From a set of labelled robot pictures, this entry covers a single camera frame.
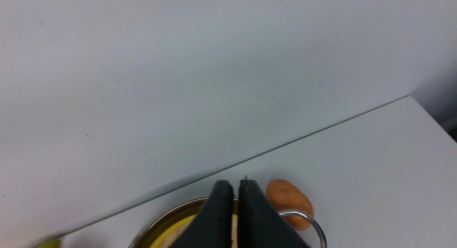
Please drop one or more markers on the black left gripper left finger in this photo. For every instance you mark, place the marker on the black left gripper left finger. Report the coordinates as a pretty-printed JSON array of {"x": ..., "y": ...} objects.
[{"x": 212, "y": 226}]

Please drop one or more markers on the bamboo steamer basket yellow rim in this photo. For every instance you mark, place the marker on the bamboo steamer basket yellow rim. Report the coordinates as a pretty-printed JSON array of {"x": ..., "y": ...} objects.
[{"x": 166, "y": 238}]

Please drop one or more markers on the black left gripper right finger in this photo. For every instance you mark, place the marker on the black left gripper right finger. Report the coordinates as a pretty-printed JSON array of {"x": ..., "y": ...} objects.
[{"x": 259, "y": 225}]

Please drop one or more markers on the stainless steel two-handled pot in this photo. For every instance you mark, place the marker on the stainless steel two-handled pot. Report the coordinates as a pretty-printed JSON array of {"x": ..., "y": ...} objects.
[{"x": 151, "y": 231}]

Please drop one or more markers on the yellow toy banana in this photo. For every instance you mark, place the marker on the yellow toy banana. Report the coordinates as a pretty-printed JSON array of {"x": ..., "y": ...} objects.
[{"x": 54, "y": 243}]

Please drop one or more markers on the brown toy potato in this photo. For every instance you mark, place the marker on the brown toy potato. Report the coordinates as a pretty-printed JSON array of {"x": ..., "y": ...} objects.
[{"x": 283, "y": 195}]

